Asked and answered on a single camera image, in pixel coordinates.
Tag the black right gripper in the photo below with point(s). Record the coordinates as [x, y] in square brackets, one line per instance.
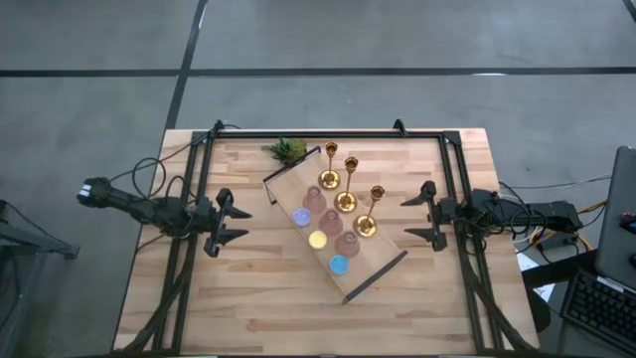
[449, 213]

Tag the white paper sheet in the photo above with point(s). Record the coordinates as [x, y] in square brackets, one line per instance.
[523, 259]

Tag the black aluminium table frame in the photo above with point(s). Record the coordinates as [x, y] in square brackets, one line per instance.
[323, 134]

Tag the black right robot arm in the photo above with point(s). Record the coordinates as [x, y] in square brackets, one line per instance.
[546, 214]

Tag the wooden shelf riser black legs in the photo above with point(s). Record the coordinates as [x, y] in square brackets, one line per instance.
[382, 253]

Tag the yellow candle jar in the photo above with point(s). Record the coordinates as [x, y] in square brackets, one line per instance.
[318, 239]

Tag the pink glass vase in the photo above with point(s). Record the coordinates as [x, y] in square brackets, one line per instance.
[314, 200]
[331, 222]
[347, 244]

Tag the grey laptop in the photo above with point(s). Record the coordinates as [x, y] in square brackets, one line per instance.
[618, 224]

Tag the gold candlestick holder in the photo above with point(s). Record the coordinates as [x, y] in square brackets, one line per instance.
[365, 226]
[345, 202]
[329, 180]

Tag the potted green succulent plant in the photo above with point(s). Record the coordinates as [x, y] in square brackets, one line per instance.
[288, 150]

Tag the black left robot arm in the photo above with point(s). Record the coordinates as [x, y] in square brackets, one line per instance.
[129, 204]

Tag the black power adapter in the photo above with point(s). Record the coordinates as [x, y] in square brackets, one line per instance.
[559, 242]

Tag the black keyboard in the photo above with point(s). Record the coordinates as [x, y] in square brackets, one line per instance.
[596, 308]

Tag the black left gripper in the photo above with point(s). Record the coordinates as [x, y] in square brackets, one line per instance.
[208, 216]

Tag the grey metal stand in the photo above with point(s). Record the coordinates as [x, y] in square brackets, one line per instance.
[45, 246]

